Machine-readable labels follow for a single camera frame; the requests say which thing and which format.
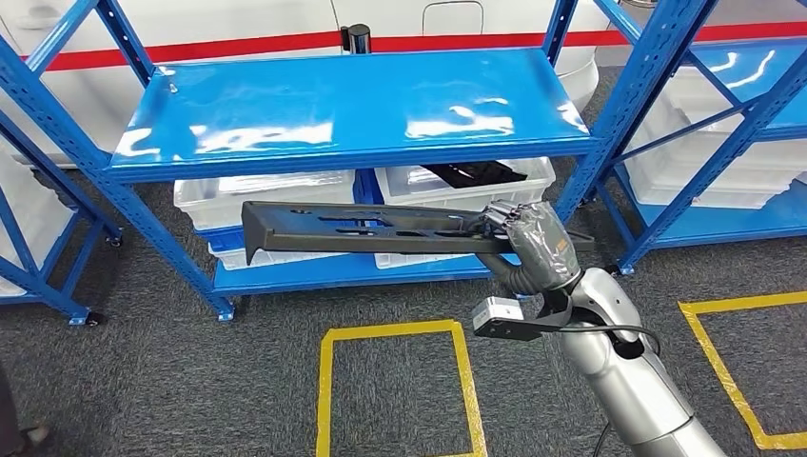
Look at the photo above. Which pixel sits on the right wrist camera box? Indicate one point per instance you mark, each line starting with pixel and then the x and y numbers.
pixel 498 312

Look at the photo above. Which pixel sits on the blue metal shelf rack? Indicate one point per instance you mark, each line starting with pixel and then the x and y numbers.
pixel 38 287
pixel 712 224
pixel 347 101

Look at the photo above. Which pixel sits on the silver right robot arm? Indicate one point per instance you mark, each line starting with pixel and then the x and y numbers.
pixel 630 391

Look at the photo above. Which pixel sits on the long black plastic part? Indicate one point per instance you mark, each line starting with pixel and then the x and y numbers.
pixel 302 243

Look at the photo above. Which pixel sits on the black part in crate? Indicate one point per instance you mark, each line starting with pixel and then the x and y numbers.
pixel 473 173

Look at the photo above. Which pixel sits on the white car body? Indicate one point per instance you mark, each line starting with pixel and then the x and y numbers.
pixel 252 19

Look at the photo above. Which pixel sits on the blue plastic crate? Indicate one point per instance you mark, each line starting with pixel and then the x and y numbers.
pixel 367 189
pixel 220 238

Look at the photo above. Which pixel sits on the red barrier belt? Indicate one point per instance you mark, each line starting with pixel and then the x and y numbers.
pixel 189 50
pixel 504 41

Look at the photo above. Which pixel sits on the black stanchion post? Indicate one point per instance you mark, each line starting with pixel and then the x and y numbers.
pixel 357 38

